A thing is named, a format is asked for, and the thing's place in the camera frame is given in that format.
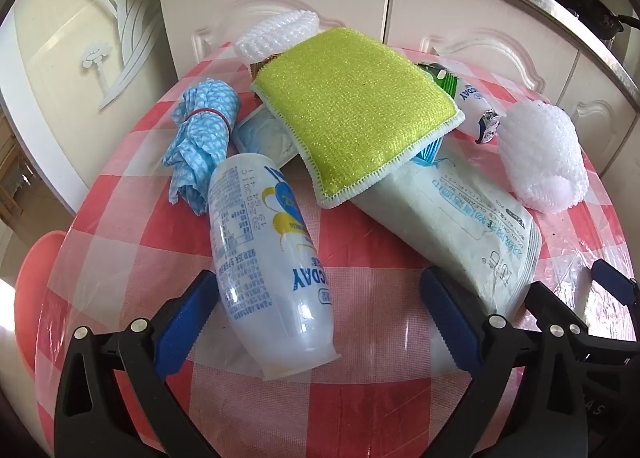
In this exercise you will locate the red rubber band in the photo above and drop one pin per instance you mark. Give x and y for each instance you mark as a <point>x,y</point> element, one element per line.
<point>220,114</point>

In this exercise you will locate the blue striped packet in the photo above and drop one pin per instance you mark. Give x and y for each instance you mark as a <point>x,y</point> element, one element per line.
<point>427,151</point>

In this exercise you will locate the black frying pan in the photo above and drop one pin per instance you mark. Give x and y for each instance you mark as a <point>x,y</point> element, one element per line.
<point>585,1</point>

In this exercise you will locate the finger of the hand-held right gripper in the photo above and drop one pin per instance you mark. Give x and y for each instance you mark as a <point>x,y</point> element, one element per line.
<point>614,282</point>
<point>555,305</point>

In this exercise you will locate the blue patterned cloth bundle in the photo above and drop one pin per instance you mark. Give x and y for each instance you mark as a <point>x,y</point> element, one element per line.
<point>200,148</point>

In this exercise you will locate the white cabinet door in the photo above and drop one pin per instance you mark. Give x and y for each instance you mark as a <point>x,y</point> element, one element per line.
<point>225,3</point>
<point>600,103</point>
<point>475,3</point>

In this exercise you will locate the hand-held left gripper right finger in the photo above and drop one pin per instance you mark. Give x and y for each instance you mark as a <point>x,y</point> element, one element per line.
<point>447,318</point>

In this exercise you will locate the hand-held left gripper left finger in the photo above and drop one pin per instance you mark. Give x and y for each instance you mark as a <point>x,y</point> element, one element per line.
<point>192,318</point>

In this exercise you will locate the pink plastic basin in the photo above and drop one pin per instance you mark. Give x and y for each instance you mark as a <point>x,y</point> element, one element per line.
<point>35,288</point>

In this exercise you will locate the gold brown packet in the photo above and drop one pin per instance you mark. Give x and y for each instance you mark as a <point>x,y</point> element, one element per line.
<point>265,64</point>

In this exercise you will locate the small white green-capped bottle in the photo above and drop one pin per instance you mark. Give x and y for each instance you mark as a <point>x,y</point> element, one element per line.
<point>470,98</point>

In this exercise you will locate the white mesh scrubber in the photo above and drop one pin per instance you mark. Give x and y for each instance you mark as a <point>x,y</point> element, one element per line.
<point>275,33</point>
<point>540,153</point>

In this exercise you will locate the yellow-green sponge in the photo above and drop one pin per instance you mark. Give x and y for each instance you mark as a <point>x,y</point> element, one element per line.
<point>350,108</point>

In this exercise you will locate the white wet wipes pack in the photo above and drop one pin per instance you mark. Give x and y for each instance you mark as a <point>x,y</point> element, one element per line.
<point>450,218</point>

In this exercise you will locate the clear plastic bottle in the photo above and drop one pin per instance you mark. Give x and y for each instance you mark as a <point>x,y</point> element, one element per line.
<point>250,258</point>

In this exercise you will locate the pale blue tissue pack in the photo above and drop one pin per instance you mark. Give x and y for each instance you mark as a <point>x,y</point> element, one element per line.
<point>260,138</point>

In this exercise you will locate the red checked tablecloth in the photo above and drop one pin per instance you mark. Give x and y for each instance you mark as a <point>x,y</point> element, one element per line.
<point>375,298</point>

